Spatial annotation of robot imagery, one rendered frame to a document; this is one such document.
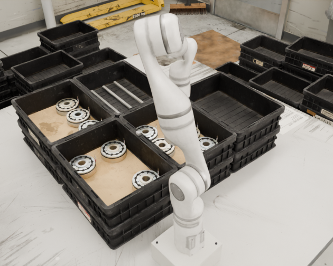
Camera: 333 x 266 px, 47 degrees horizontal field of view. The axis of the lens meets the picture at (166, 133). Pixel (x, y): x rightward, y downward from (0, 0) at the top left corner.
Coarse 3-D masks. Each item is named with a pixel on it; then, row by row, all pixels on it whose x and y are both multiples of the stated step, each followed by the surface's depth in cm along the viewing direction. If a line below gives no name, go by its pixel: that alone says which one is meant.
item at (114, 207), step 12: (108, 120) 155; (120, 120) 154; (84, 132) 148; (132, 132) 148; (60, 144) 143; (144, 144) 143; (60, 156) 138; (72, 168) 133; (84, 180) 128; (156, 180) 128; (132, 192) 124; (144, 192) 126; (120, 204) 121
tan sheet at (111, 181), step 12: (96, 156) 152; (132, 156) 152; (108, 168) 147; (120, 168) 147; (132, 168) 147; (144, 168) 147; (96, 180) 142; (108, 180) 142; (120, 180) 142; (96, 192) 137; (108, 192) 137; (120, 192) 137; (108, 204) 133
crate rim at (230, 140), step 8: (144, 104) 163; (192, 104) 163; (128, 112) 159; (200, 112) 159; (216, 120) 154; (224, 128) 150; (144, 136) 147; (232, 136) 146; (152, 144) 143; (216, 144) 143; (224, 144) 144; (160, 152) 139; (208, 152) 139
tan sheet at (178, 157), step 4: (156, 120) 171; (148, 124) 169; (152, 124) 169; (156, 124) 169; (156, 128) 166; (160, 128) 166; (160, 132) 164; (160, 136) 162; (200, 136) 162; (176, 148) 156; (176, 152) 154; (180, 152) 154; (176, 156) 152; (180, 156) 152; (176, 160) 150; (180, 160) 150; (184, 160) 150
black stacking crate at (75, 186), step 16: (112, 128) 156; (64, 144) 145; (80, 144) 150; (96, 144) 155; (128, 144) 155; (144, 160) 149; (160, 160) 138; (64, 176) 144; (80, 192) 136; (160, 192) 134; (96, 208) 130; (128, 208) 126; (144, 208) 132; (112, 224) 125
